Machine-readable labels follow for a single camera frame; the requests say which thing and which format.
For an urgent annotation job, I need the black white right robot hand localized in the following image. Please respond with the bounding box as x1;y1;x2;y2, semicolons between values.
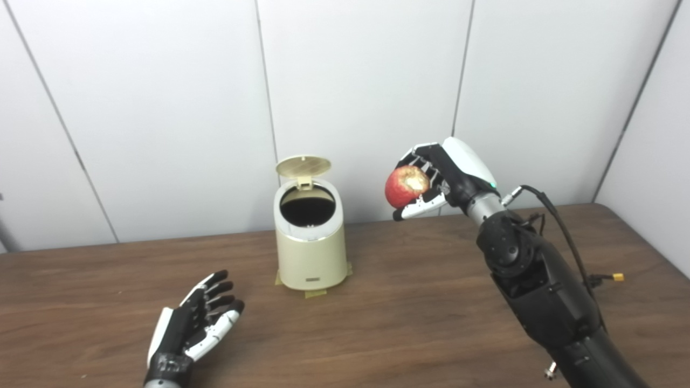
392;136;499;222

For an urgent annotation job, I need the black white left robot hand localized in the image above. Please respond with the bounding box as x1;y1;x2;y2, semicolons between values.
143;270;245;386

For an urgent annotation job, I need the red apple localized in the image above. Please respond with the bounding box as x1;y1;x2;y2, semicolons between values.
384;165;431;210

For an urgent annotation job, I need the cream round bin lid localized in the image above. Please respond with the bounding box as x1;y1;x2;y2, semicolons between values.
275;156;332;190

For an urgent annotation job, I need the cream-colored bin body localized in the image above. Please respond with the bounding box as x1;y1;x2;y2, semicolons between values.
273;181;348;292

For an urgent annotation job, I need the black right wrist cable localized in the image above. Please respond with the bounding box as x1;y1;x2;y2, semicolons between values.
501;185;607;329

